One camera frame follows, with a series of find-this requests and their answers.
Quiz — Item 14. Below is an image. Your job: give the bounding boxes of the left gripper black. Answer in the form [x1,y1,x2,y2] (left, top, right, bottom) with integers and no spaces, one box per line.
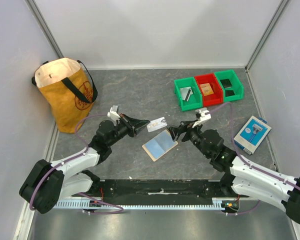
[107,113,150,147]

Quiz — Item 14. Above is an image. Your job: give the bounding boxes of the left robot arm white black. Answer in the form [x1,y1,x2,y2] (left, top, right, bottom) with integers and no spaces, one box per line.
[19,113,150,214]

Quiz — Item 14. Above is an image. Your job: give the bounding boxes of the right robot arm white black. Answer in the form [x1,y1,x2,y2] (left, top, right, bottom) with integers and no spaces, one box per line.
[168,121,300,224]

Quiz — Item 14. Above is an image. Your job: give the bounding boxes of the silver card in bin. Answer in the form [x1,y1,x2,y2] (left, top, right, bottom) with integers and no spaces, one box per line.
[179,87,190,101]

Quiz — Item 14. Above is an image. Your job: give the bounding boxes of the orange card in bin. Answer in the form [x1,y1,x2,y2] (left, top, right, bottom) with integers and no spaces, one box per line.
[201,87,214,96]

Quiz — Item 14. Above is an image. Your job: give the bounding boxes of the black card lower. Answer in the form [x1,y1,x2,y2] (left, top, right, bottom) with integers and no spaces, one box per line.
[225,90,236,97]

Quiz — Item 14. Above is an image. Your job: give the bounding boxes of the black card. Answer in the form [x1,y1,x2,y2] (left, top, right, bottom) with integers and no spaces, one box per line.
[220,78,232,89]
[225,90,236,97]

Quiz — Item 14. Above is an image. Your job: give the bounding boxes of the black card upper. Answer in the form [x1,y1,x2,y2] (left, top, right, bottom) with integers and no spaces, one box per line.
[220,78,232,89]

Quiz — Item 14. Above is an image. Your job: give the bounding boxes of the left green plastic bin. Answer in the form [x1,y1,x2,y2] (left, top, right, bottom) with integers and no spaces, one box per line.
[174,77,203,112]

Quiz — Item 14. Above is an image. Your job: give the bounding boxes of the green plastic bin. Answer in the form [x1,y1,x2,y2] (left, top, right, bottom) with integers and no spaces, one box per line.
[214,69,244,102]
[174,77,203,112]

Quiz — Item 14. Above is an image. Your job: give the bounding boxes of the red plastic bin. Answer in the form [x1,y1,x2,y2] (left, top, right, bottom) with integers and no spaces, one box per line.
[194,73,224,107]

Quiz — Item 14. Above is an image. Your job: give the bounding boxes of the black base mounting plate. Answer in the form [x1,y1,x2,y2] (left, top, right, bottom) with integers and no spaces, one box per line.
[86,179,238,205]

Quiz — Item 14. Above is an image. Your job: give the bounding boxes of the right green plastic bin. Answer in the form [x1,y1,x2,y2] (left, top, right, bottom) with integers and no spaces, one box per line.
[214,69,244,102]

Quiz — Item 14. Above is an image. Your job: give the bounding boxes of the blue razor package box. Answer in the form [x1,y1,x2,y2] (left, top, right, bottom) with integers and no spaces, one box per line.
[234,116,272,155]

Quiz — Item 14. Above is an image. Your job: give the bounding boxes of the yellow paper tote bag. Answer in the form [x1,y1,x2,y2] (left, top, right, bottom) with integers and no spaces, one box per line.
[31,57,98,134]

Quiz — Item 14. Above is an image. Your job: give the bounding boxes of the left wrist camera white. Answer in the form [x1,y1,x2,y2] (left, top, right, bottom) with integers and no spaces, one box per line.
[107,105,121,123]

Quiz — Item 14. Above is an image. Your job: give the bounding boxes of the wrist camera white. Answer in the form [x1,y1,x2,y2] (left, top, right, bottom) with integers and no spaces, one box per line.
[107,105,121,123]
[192,107,211,128]

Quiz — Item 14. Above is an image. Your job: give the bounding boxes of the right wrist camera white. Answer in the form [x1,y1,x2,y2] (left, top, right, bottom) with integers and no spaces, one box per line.
[192,107,211,128]

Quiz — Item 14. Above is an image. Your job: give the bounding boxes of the slotted cable duct rail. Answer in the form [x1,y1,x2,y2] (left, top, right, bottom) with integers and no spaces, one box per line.
[53,197,225,211]

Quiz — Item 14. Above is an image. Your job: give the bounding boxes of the aluminium frame profile rail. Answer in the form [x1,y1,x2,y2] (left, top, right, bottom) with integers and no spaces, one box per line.
[15,195,300,240]

